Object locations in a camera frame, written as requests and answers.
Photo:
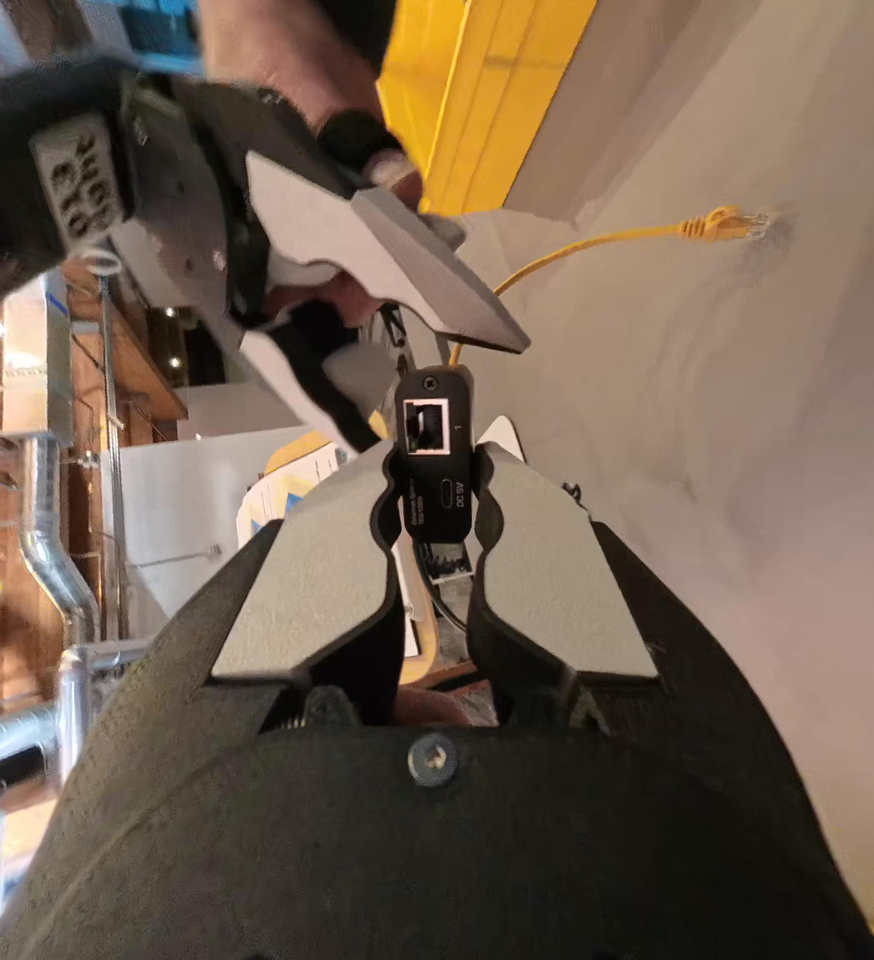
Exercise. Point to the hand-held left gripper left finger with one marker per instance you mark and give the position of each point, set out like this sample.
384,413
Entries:
309,585

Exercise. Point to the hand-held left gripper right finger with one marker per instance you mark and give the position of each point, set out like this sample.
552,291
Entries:
564,592

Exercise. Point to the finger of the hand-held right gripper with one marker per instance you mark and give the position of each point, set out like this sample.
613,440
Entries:
377,247
264,352

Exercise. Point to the black network switch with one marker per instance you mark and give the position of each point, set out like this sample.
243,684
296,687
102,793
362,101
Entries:
437,390

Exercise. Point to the yellow plastic bin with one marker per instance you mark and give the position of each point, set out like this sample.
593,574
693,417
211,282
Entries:
474,112

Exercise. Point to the person's right hand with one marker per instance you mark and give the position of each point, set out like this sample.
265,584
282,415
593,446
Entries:
279,52

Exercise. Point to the person's left hand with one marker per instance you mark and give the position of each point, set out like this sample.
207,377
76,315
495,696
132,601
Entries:
429,709

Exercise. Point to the printed instruction sheet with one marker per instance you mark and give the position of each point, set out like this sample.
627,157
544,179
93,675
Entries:
287,487

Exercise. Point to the white document stand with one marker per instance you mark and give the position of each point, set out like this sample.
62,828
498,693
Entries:
498,439

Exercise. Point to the silver air duct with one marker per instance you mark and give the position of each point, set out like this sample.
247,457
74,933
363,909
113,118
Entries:
47,525

